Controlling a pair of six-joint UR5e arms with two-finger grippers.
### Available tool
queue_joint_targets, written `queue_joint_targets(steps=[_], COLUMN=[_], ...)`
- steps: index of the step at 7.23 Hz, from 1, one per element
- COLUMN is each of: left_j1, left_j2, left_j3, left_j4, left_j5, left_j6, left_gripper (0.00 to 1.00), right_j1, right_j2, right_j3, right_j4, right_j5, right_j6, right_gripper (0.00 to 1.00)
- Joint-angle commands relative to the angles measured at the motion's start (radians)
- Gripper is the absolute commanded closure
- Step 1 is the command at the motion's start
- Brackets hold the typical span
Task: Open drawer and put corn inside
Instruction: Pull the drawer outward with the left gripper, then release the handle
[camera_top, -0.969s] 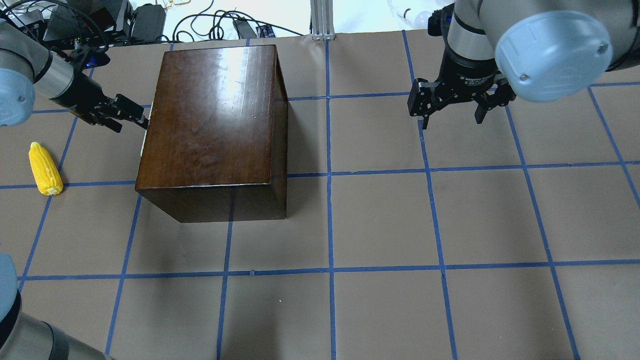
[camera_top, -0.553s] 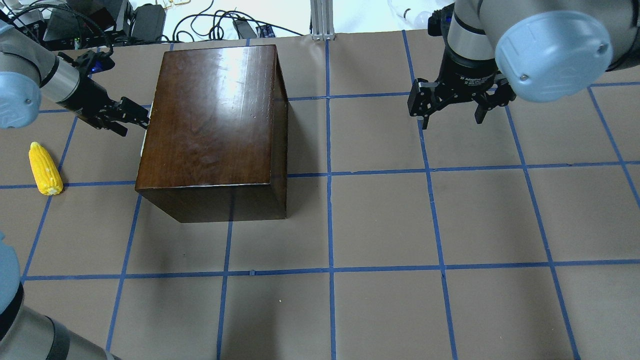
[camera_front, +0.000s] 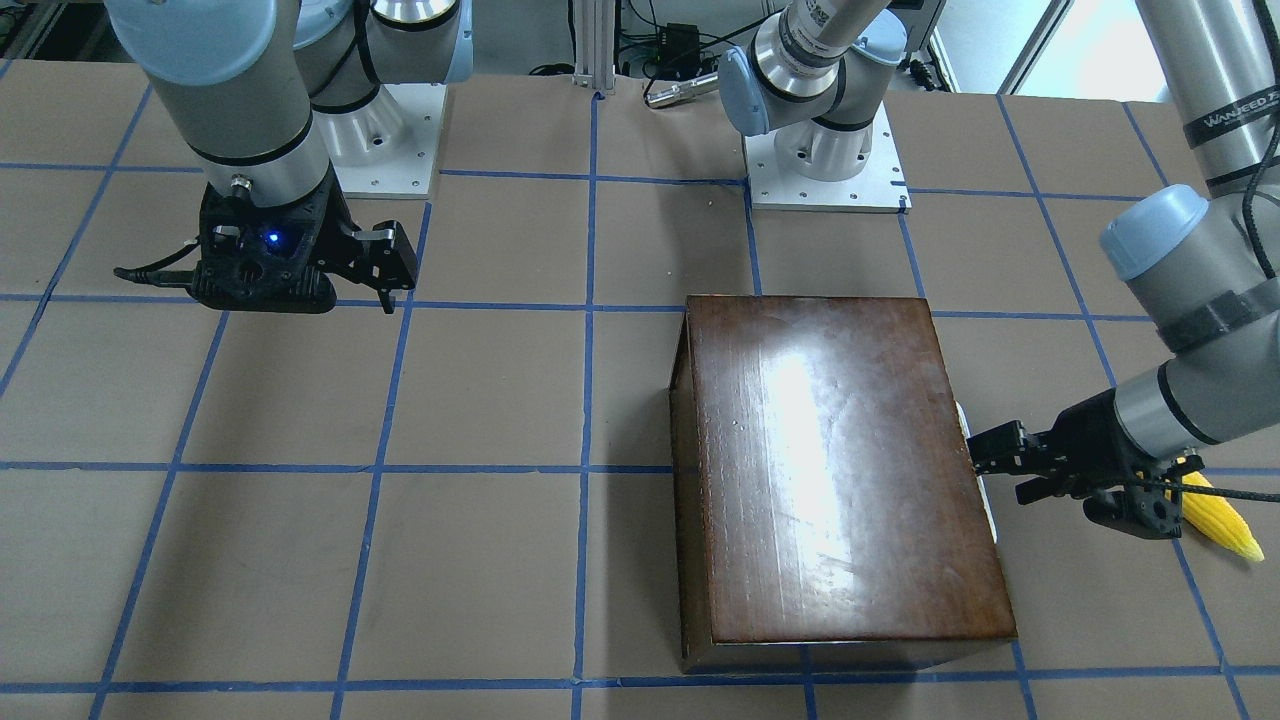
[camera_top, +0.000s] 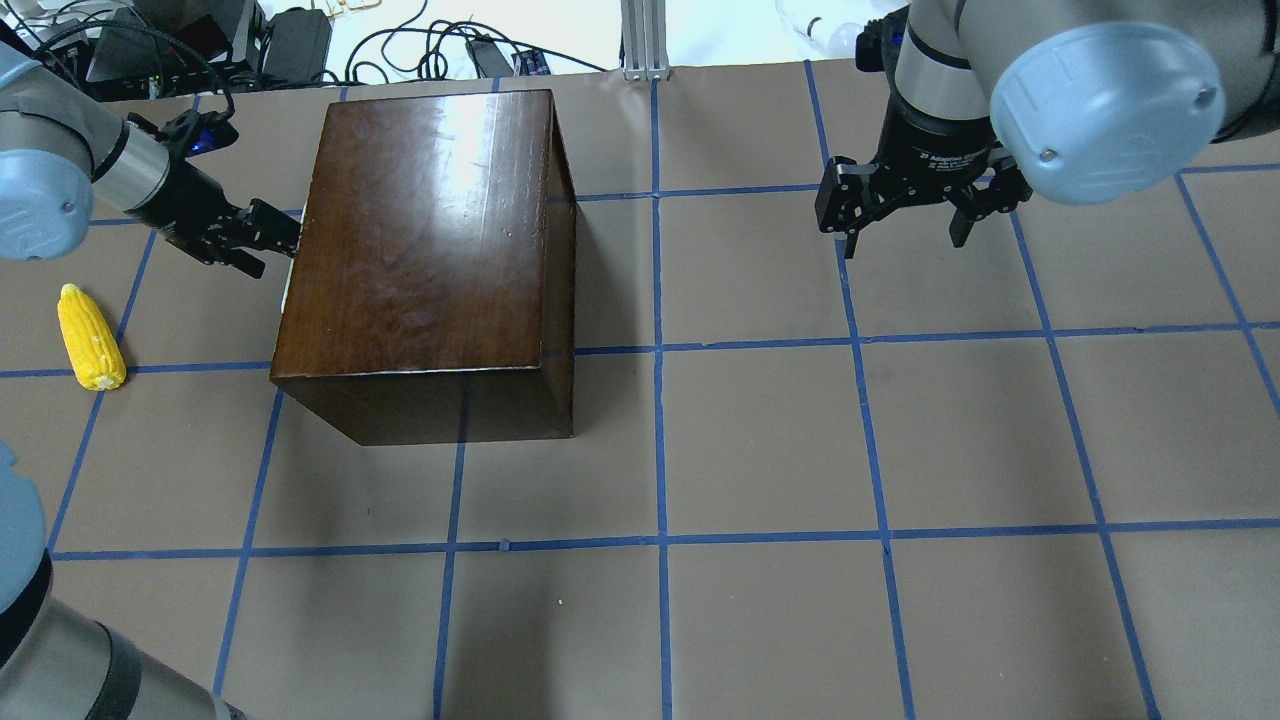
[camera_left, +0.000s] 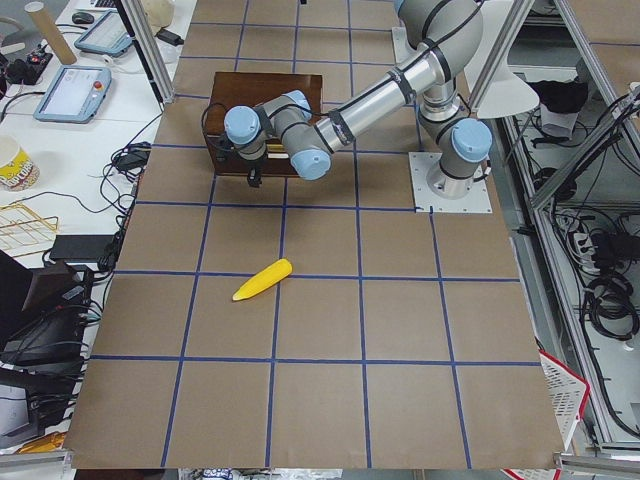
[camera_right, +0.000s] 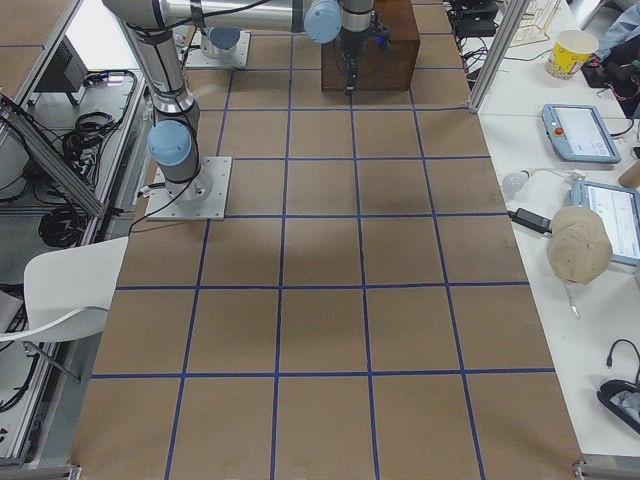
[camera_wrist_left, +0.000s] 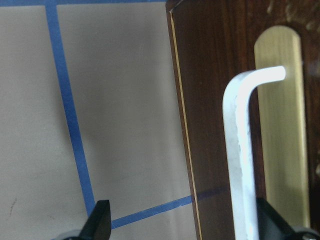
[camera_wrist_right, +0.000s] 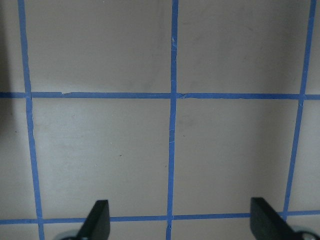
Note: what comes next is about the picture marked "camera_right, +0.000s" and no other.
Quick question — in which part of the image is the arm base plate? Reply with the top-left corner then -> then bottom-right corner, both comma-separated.
145,156 -> 232,221
184,30 -> 251,70

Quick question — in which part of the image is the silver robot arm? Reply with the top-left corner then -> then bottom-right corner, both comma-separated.
104,1 -> 390,205

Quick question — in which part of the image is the black cable bundle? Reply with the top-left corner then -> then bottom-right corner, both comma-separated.
38,205 -> 90,247

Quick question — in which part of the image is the blue teach pendant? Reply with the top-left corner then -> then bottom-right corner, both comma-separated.
541,104 -> 622,164
569,180 -> 639,266

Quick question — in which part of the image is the yellow popcorn cup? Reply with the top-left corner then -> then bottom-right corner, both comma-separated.
544,30 -> 599,80

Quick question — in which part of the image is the white light bulb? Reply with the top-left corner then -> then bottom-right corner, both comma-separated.
501,170 -> 534,197

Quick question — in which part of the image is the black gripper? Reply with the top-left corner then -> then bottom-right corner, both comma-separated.
340,23 -> 388,95

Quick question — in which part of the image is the blue teach pendant lower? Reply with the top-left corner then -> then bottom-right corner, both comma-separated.
569,180 -> 639,266

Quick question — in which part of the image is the blue teach pendant upper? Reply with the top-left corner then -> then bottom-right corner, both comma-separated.
541,104 -> 622,164

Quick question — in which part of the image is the dark brown wooden cabinet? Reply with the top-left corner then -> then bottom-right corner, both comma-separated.
321,1 -> 420,93

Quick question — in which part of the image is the aluminium frame post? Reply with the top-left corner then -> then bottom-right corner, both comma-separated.
467,0 -> 529,113

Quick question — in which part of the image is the black power brick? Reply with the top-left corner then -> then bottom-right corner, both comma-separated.
508,208 -> 552,234

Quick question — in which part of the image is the white plastic chair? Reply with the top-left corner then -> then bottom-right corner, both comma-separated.
1,236 -> 129,384

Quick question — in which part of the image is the beige baseball cap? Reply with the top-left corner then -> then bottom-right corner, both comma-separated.
547,206 -> 613,285

